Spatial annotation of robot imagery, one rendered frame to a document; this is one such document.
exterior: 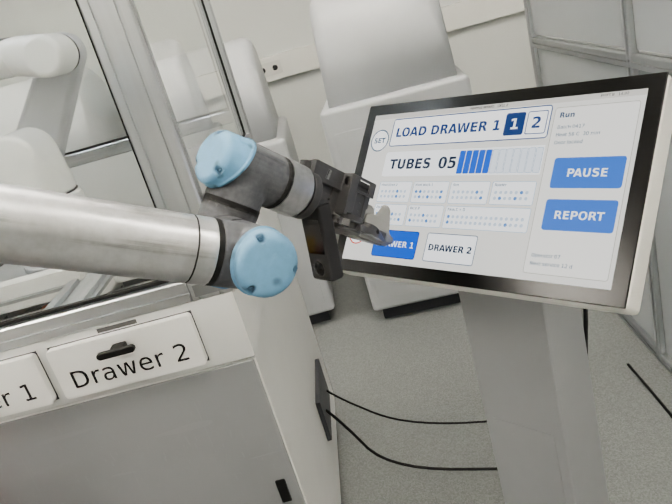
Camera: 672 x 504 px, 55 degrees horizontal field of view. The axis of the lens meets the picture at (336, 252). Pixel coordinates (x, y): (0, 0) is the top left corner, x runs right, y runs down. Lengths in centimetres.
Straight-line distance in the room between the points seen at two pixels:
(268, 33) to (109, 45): 316
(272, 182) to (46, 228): 31
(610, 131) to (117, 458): 112
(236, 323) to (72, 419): 40
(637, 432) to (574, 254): 134
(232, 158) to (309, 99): 352
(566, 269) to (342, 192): 33
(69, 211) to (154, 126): 54
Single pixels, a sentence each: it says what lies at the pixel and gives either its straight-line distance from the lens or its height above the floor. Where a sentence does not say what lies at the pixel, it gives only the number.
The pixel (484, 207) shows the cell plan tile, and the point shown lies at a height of 106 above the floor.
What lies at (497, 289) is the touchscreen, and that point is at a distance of 94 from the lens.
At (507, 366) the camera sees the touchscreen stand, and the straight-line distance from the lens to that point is 117.
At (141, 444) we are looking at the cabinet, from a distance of 145.
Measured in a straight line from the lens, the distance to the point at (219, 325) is 128.
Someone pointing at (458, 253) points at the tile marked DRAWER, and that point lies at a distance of 99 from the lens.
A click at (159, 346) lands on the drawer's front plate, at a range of 130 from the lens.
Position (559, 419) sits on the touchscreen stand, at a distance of 118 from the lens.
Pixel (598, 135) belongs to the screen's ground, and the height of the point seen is 114.
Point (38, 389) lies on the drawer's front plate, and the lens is 141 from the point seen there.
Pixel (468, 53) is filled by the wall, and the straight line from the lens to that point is 436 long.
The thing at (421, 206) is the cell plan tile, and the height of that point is 105.
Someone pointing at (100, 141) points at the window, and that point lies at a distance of 122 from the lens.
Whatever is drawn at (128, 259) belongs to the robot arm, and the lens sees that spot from 67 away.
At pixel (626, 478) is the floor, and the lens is 205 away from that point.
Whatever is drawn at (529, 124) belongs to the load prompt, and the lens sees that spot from 100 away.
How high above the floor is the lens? 138
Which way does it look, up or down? 20 degrees down
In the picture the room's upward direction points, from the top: 16 degrees counter-clockwise
